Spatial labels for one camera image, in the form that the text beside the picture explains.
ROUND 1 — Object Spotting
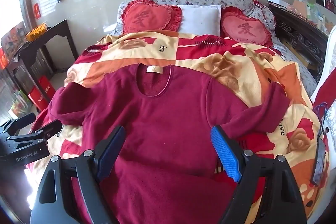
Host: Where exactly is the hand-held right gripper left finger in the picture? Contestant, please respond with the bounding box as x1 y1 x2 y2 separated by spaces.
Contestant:
31 126 126 224

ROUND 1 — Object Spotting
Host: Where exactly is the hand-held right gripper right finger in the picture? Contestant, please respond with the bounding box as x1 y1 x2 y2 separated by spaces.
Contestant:
210 125 307 224

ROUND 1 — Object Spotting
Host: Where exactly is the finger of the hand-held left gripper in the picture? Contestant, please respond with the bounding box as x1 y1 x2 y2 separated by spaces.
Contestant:
7 119 63 147
0 112 37 135

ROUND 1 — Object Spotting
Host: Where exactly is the maroon fleece sweater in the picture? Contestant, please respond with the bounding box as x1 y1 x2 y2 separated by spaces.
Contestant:
49 63 290 224

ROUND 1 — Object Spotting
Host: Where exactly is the red box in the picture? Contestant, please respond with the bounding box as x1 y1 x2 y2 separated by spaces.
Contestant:
28 76 56 112

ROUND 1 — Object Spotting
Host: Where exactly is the colourful printed box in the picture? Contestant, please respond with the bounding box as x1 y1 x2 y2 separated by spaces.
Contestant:
1 21 26 51

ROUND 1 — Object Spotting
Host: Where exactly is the red orange printed blanket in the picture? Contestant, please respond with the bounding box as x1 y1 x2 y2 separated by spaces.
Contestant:
25 32 331 224

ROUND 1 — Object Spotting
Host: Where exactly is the orange plastic basket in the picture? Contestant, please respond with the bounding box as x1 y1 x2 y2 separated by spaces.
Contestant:
25 24 48 41

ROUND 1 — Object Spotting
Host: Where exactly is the dark flat strip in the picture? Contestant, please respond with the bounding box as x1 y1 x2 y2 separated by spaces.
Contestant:
310 109 330 185

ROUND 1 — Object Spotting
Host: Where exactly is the dark wooden table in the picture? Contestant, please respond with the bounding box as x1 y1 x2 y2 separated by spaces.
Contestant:
5 20 79 98

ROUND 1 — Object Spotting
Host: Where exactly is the floral bed sheet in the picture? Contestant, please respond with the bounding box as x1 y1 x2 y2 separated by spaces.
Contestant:
273 40 318 98

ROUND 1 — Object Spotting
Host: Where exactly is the red cloth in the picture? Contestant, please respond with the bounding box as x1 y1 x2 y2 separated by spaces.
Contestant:
314 74 336 119

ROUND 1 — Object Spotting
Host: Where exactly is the red heart pillow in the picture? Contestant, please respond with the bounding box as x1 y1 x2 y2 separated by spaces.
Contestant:
220 6 274 48
122 0 183 35

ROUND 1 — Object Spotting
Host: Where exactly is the white pillow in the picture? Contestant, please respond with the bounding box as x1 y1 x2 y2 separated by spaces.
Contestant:
177 4 221 36

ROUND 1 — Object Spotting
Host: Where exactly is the carved dark wooden headboard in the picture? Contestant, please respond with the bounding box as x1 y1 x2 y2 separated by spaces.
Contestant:
268 2 330 77

